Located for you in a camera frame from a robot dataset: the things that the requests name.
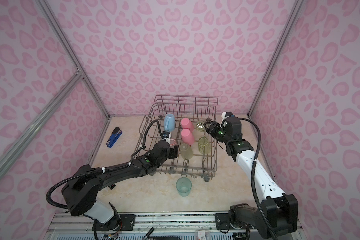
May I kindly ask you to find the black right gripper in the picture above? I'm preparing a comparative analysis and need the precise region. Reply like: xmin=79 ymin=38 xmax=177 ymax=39
xmin=203 ymin=120 xmax=233 ymax=144

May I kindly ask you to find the magenta plastic cup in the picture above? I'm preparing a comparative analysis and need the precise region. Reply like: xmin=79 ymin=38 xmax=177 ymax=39
xmin=181 ymin=129 xmax=195 ymax=146

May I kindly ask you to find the bright green translucent cup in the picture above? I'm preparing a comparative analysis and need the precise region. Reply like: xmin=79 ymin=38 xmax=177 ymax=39
xmin=198 ymin=137 xmax=212 ymax=155

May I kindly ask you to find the pink plastic cup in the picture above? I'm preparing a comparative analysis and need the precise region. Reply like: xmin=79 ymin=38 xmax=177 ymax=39
xmin=181 ymin=118 xmax=194 ymax=133

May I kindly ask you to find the white blue ceramic mug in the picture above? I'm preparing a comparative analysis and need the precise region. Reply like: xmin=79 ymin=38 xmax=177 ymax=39
xmin=164 ymin=114 xmax=176 ymax=132

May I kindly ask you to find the teal translucent cup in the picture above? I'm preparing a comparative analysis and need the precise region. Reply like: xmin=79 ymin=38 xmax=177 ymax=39
xmin=171 ymin=128 xmax=179 ymax=139
xmin=176 ymin=177 xmax=192 ymax=197

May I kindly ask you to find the light pink translucent cup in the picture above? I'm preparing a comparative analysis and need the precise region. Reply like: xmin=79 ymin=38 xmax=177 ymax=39
xmin=170 ymin=139 xmax=177 ymax=147

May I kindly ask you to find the yellow-green translucent cup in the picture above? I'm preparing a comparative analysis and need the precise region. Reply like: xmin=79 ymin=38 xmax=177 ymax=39
xmin=195 ymin=120 xmax=205 ymax=132

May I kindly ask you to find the olive translucent cup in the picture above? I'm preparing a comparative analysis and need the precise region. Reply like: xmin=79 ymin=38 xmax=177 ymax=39
xmin=179 ymin=143 xmax=194 ymax=160

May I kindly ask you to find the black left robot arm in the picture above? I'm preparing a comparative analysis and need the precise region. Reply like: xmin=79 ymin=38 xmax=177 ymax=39
xmin=62 ymin=140 xmax=179 ymax=231

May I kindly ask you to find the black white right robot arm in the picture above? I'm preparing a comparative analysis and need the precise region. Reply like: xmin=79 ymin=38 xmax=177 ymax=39
xmin=204 ymin=112 xmax=299 ymax=240

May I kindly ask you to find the blue stapler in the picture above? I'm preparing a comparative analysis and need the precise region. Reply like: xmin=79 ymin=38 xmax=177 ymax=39
xmin=106 ymin=127 xmax=123 ymax=148

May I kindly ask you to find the black stapler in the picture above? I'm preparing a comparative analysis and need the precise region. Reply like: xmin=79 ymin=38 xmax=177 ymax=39
xmin=108 ymin=184 xmax=116 ymax=190

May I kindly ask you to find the black marker pen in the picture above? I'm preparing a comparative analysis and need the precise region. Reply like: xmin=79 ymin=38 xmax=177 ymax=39
xmin=143 ymin=228 xmax=155 ymax=240

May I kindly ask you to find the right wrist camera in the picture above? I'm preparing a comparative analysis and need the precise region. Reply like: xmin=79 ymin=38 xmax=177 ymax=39
xmin=222 ymin=112 xmax=235 ymax=120

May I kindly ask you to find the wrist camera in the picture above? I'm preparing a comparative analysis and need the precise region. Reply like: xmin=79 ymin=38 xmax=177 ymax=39
xmin=163 ymin=131 xmax=172 ymax=144
xmin=222 ymin=112 xmax=235 ymax=120

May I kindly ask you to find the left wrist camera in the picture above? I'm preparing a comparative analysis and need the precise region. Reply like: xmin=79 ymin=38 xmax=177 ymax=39
xmin=163 ymin=131 xmax=172 ymax=144

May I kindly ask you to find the grey wire dish rack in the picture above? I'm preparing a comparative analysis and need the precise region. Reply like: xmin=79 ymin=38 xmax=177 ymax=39
xmin=136 ymin=95 xmax=218 ymax=182

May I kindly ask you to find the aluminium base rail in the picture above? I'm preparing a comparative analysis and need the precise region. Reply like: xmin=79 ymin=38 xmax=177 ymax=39
xmin=43 ymin=209 xmax=307 ymax=240

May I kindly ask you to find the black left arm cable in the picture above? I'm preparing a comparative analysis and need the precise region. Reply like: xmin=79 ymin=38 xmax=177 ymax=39
xmin=45 ymin=119 xmax=166 ymax=210

